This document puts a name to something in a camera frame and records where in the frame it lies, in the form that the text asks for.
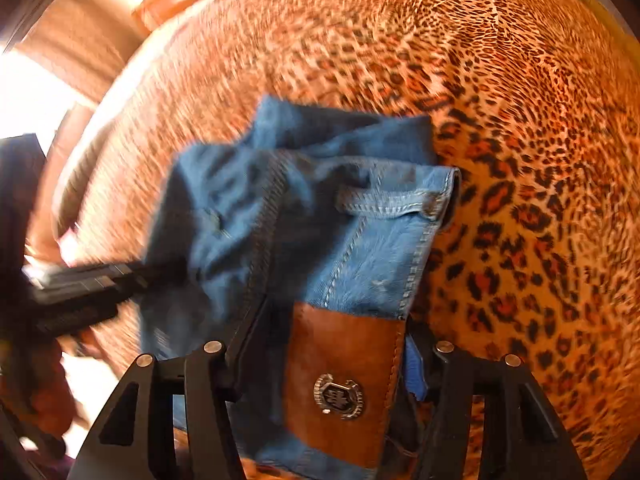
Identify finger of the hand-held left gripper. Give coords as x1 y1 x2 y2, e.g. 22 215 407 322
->
75 280 151 313
65 260 153 288

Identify blue denim pants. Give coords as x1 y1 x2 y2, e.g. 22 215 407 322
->
139 94 463 480

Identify leopard print blanket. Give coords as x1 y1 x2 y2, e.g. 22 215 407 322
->
50 0 640 480

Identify person's left hand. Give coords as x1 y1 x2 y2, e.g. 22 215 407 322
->
27 335 101 436

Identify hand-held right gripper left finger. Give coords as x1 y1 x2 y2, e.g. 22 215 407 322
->
67 290 273 480

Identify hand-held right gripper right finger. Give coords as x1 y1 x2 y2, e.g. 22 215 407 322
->
400 320 589 480

